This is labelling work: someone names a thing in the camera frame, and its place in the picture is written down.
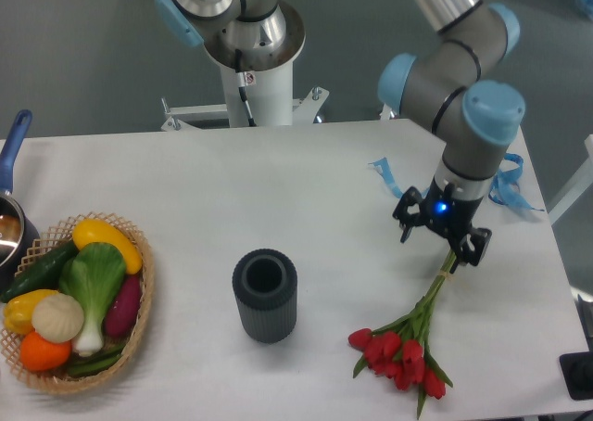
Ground red tulip bouquet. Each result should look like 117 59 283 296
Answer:
347 251 457 418

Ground tangled blue ribbon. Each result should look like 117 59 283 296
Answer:
488 153 544 211

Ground orange fruit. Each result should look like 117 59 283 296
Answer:
19 331 71 372

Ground yellow bell pepper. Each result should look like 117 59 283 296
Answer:
3 289 58 335

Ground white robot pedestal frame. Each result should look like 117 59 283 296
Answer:
160 56 330 132

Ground green bok choy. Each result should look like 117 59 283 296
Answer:
58 242 126 357

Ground white frame bar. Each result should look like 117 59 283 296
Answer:
548 134 592 225

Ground woven wicker basket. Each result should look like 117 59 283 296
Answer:
1 211 155 395

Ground purple sweet potato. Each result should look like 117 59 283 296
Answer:
104 274 142 338

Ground dark green cucumber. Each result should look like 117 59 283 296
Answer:
1 240 79 303

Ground blue handled saucepan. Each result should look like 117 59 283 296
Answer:
1 109 39 292

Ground green bean pods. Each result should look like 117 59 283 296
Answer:
66 343 124 378

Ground blue ribbon strip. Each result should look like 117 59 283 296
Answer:
369 157 403 198

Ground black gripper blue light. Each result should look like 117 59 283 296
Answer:
393 180 492 274

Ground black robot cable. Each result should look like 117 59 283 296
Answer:
233 48 258 128

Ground black device at edge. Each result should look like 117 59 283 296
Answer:
559 351 592 401

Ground cream white garlic bulb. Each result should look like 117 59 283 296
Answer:
32 293 84 343

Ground yellow squash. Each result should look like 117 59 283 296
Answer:
72 218 143 274

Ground dark grey ribbed vase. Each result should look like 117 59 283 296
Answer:
232 249 297 344

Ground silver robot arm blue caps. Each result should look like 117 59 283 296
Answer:
155 0 525 265

